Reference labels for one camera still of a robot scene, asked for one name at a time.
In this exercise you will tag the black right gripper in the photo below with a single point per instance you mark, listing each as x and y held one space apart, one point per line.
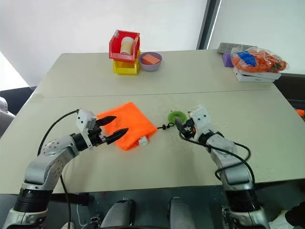
189 128

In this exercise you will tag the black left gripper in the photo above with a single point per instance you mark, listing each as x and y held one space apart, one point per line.
96 137

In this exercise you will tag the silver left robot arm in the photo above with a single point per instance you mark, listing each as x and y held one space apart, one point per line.
47 162

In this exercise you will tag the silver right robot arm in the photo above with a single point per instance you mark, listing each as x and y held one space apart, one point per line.
234 167

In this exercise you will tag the orange fabric pouch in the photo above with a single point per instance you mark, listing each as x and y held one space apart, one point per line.
129 124

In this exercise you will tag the white tube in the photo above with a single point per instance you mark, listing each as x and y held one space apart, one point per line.
143 141

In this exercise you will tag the yellow plastic bin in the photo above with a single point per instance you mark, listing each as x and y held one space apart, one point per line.
125 68

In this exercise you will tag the purple bowl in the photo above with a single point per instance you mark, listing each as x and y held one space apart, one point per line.
150 66

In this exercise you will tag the orange block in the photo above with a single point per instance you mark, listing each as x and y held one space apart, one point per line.
150 59

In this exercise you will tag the red plastic bin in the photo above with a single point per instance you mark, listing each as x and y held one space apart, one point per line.
116 51

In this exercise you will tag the beige tape roll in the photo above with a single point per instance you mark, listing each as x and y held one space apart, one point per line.
126 46

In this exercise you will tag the dark rounded shape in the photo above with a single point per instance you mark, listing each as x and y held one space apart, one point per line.
181 213
118 214

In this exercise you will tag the white flat box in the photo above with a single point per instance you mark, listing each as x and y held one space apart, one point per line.
257 76

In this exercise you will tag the grey ribbed tray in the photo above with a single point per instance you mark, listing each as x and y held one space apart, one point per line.
225 47

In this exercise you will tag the dark sofa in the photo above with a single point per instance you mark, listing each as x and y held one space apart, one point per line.
16 97

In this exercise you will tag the plastic bag of orange items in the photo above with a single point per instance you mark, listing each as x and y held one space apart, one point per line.
262 60

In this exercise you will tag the grey cushion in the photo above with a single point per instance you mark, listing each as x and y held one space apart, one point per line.
5 117

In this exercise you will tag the dark cabinet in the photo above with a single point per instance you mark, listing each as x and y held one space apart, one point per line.
291 90

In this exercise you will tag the small orange object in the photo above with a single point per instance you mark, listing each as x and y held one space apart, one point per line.
301 112

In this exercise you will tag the black shoe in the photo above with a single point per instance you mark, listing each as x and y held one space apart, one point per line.
296 214

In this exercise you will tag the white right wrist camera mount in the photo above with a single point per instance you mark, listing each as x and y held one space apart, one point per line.
202 118

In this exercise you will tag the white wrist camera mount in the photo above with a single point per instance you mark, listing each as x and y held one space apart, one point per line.
202 118
84 119

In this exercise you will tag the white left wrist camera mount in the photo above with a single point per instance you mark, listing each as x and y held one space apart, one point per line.
84 119

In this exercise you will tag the grey window frame post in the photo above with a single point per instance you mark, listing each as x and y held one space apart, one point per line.
208 23

